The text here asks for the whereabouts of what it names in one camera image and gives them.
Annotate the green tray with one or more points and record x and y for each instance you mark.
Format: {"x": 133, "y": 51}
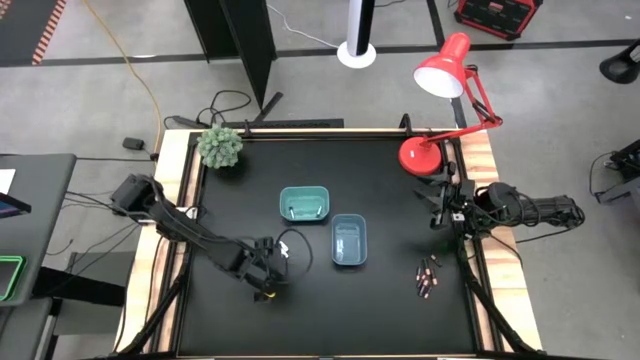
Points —
{"x": 21, "y": 275}

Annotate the grey side desk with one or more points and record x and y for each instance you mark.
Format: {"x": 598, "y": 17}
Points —
{"x": 40, "y": 225}

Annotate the black power adapter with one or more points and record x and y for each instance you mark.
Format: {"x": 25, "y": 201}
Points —
{"x": 133, "y": 143}

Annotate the white paper sheet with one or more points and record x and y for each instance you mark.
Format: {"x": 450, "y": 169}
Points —
{"x": 6, "y": 180}

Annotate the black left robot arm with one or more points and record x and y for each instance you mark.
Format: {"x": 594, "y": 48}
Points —
{"x": 200, "y": 235}

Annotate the white black pole round base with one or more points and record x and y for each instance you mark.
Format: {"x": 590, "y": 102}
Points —
{"x": 356, "y": 55}

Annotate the blue plastic bin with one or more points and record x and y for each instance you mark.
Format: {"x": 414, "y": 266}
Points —
{"x": 349, "y": 240}

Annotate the black orange AA battery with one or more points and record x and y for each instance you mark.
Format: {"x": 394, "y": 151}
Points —
{"x": 426, "y": 291}
{"x": 426, "y": 264}
{"x": 421, "y": 285}
{"x": 418, "y": 273}
{"x": 429, "y": 276}
{"x": 434, "y": 281}
{"x": 436, "y": 260}

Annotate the dark tablet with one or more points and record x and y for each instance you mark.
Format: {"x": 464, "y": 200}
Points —
{"x": 12, "y": 206}

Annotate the black power strip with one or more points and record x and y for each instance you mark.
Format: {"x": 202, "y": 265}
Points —
{"x": 300, "y": 123}

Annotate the green potted plant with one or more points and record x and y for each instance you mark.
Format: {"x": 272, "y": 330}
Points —
{"x": 220, "y": 147}

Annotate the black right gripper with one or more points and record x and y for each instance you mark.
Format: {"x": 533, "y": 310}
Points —
{"x": 462, "y": 205}

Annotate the red desk lamp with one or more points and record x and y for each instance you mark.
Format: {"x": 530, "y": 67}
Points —
{"x": 420, "y": 157}

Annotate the black striped floor mat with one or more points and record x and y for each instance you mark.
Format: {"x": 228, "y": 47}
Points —
{"x": 25, "y": 30}

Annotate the red black equipment case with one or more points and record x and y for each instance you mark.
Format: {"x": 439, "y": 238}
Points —
{"x": 500, "y": 17}

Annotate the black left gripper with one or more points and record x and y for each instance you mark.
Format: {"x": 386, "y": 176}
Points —
{"x": 260, "y": 270}

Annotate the black table clamp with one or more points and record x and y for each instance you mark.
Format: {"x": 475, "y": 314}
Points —
{"x": 405, "y": 125}
{"x": 246, "y": 129}

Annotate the black equipment cart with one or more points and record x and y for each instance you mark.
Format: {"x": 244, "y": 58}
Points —
{"x": 625, "y": 170}

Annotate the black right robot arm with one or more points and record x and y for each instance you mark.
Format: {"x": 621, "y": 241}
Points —
{"x": 540, "y": 210}

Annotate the black partition panel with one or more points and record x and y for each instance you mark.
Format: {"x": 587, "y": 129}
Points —
{"x": 235, "y": 30}

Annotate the black stand base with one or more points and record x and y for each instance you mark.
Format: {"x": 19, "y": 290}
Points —
{"x": 622, "y": 65}

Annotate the teal plastic bin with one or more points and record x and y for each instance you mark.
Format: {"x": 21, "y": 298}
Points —
{"x": 305, "y": 197}

